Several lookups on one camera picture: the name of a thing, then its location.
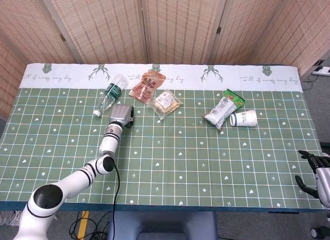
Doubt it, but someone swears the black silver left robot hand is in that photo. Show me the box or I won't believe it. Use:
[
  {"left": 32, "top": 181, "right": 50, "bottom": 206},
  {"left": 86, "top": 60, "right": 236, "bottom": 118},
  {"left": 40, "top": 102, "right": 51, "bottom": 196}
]
[{"left": 108, "top": 104, "right": 135, "bottom": 129}]

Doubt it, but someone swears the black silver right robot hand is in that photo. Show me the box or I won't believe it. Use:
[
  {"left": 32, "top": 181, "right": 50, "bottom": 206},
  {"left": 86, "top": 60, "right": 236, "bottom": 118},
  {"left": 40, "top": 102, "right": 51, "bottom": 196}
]
[{"left": 295, "top": 150, "right": 330, "bottom": 209}]

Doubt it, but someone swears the clear plastic water bottle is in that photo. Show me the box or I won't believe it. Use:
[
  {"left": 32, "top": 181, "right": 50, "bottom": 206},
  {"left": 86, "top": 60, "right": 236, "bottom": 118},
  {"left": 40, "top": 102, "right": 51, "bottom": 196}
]
[{"left": 93, "top": 74, "right": 129, "bottom": 117}]

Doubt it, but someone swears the orange sausage snack packet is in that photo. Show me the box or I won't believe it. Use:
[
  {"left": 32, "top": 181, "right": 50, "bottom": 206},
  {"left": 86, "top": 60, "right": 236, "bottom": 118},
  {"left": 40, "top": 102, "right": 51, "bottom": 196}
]
[{"left": 128, "top": 71, "right": 166, "bottom": 104}]

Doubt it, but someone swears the clear cracker bag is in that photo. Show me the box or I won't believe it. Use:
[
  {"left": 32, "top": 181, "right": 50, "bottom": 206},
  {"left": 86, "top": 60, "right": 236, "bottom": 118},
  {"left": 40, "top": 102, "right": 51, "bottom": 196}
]
[{"left": 148, "top": 89, "right": 184, "bottom": 120}]

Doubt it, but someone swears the black caster wheel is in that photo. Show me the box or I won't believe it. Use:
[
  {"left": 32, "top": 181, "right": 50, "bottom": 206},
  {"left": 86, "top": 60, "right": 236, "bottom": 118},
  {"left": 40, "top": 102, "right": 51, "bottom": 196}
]
[{"left": 310, "top": 227, "right": 330, "bottom": 238}]

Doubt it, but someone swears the green grid tablecloth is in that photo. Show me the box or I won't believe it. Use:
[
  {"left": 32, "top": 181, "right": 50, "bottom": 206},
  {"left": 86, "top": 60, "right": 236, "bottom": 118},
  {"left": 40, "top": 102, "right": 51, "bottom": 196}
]
[{"left": 0, "top": 63, "right": 324, "bottom": 209}]

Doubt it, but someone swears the woven bamboo screen panel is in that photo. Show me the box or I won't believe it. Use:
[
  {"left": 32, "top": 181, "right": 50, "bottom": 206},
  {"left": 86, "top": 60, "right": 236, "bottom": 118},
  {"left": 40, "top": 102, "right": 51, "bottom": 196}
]
[
  {"left": 0, "top": 0, "right": 83, "bottom": 65},
  {"left": 38, "top": 0, "right": 150, "bottom": 65},
  {"left": 257, "top": 0, "right": 330, "bottom": 75},
  {"left": 140, "top": 0, "right": 230, "bottom": 65},
  {"left": 213, "top": 0, "right": 294, "bottom": 65},
  {"left": 0, "top": 40, "right": 28, "bottom": 119}
]

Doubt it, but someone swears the silver snack bag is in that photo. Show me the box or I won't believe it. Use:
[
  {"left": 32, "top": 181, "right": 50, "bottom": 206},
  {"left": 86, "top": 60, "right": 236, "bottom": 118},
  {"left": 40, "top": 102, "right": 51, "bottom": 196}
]
[{"left": 202, "top": 97, "right": 237, "bottom": 135}]

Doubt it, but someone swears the white paper cup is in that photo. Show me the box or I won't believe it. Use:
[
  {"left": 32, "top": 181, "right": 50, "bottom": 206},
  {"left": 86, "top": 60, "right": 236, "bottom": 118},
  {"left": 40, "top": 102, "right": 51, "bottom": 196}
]
[{"left": 229, "top": 109, "right": 258, "bottom": 128}]

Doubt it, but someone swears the white power strip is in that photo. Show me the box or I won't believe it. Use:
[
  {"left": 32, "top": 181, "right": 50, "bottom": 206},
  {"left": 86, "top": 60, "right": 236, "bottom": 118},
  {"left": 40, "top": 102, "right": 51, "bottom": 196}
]
[{"left": 311, "top": 66, "right": 330, "bottom": 75}]

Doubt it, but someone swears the yellow floor tape strip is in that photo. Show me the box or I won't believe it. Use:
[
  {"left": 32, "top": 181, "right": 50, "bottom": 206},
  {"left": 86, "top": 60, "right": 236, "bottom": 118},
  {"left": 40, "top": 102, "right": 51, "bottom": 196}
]
[{"left": 78, "top": 211, "right": 90, "bottom": 240}]

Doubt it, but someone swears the green snack bag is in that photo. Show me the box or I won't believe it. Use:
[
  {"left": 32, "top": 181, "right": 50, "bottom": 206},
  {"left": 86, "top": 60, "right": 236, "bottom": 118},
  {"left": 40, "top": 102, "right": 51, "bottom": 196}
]
[{"left": 223, "top": 88, "right": 245, "bottom": 108}]

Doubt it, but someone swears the black cable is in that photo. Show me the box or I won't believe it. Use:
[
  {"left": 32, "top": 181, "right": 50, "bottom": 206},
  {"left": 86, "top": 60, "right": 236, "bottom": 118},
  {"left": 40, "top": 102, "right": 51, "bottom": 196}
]
[{"left": 68, "top": 161, "right": 122, "bottom": 240}]

